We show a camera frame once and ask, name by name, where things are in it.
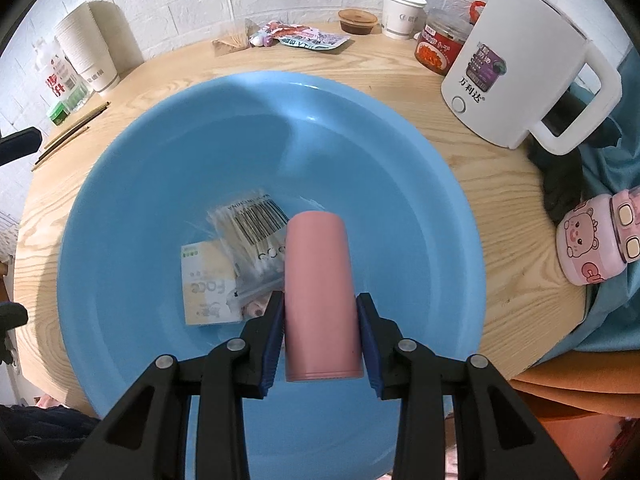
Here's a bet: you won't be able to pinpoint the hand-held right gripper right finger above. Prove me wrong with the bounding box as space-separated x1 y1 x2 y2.
355 292 586 480

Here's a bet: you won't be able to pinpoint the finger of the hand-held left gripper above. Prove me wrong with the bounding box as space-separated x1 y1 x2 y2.
0 129 42 167
0 302 28 366

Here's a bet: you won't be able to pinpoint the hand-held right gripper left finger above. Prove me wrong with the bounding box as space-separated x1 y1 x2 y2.
59 291 286 480

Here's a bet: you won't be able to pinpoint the pink pig-shaped toy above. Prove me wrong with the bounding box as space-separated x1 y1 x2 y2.
242 297 273 319

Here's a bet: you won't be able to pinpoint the pink cylinder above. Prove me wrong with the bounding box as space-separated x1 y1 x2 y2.
283 211 365 383

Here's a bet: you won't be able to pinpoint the small white box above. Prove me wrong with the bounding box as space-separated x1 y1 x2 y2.
180 240 243 327

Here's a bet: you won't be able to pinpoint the bag of cotton swabs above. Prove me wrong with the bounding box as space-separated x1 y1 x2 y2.
206 189 291 306

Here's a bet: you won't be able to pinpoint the blue plastic basin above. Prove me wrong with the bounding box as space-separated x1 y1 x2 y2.
56 71 487 480

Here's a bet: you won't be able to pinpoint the printed snack packet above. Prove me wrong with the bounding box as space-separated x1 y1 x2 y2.
267 21 351 53

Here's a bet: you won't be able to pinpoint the small green container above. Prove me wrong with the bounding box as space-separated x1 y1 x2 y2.
47 100 71 127

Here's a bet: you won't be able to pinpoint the chopsticks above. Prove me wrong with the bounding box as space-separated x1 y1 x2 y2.
42 101 111 150

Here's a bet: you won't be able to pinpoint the clear bottle with red label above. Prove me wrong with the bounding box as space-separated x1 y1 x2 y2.
32 40 91 113

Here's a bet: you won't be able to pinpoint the stack of white paper cups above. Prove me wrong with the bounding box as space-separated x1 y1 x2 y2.
54 1 122 98

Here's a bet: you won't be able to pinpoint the orange cloth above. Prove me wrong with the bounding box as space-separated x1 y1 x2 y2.
507 347 640 480

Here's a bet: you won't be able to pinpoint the clear bag of toothpicks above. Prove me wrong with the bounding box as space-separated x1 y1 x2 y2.
211 17 253 57

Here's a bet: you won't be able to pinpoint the pink bottle with pig print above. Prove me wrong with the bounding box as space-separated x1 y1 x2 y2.
556 189 640 287

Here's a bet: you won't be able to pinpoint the black cloth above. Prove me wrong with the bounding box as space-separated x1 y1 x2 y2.
525 140 583 226

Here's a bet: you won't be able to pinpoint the teal cloth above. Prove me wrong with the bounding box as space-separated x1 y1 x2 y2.
535 50 640 366

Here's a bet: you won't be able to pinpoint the clear jar with red label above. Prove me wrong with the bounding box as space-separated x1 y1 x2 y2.
414 8 473 77

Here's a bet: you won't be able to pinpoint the brown sauce cup with lid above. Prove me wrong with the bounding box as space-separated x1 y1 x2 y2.
338 8 379 36

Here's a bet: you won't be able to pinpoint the white electric kettle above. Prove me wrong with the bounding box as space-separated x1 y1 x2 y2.
440 0 623 157

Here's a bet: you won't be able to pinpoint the single white paper cup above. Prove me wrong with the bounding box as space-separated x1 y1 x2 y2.
382 0 428 42

